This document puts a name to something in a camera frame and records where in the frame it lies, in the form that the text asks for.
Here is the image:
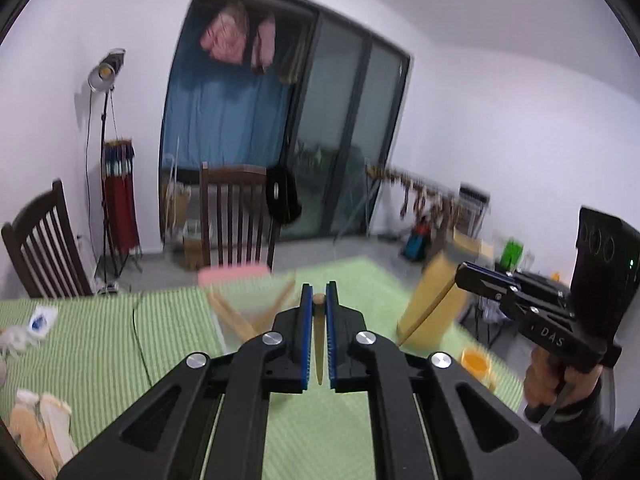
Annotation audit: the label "black bag on chair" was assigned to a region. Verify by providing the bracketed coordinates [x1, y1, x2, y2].
[265, 164, 303, 226]

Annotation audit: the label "beige work gloves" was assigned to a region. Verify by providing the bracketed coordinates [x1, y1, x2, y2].
[9, 389, 78, 479]

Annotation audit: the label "dark wooden chair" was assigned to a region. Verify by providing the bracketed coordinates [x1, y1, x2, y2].
[198, 162, 280, 268]
[1, 179, 93, 299]

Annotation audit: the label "clear plastic container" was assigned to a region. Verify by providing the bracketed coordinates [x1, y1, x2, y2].
[198, 263, 299, 353]

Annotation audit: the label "yellow bear mug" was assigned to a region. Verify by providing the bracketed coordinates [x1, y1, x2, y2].
[460, 348, 497, 392]

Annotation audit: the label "green checkered tablecloth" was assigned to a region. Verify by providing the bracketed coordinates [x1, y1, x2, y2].
[0, 254, 526, 480]

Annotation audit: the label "dark wooden chair left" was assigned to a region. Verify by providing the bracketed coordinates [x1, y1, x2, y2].
[1, 179, 93, 299]

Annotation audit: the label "wooden chopstick one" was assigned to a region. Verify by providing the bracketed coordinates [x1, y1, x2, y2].
[206, 289, 258, 342]

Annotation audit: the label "person's right hand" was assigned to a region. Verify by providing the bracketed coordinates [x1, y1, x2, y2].
[524, 347, 603, 408]

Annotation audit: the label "white wipes packet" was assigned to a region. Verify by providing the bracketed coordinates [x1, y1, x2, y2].
[27, 304, 58, 339]

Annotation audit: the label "red folded item by wall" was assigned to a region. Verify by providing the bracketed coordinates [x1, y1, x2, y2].
[102, 139, 140, 255]

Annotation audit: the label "drying rack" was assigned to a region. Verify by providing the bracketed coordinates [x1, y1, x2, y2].
[359, 162, 490, 262]

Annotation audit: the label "studio lamp on stand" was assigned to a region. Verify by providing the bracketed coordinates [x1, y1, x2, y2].
[87, 48, 142, 282]

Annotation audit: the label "pink jacket hanging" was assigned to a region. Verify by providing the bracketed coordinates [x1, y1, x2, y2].
[200, 2, 248, 65]

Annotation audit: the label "wooden chopstick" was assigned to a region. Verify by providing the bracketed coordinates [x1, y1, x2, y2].
[312, 292, 326, 385]
[254, 278, 296, 333]

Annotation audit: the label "blue curtain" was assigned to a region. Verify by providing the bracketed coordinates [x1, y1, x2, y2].
[160, 9, 292, 171]

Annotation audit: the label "dark wooden chair far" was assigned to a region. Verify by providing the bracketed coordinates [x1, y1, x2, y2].
[198, 162, 280, 268]

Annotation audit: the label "glass sliding door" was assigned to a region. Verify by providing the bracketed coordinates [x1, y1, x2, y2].
[281, 13, 410, 240]

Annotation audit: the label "yellow thermos jug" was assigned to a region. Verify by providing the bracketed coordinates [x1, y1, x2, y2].
[397, 252, 469, 350]

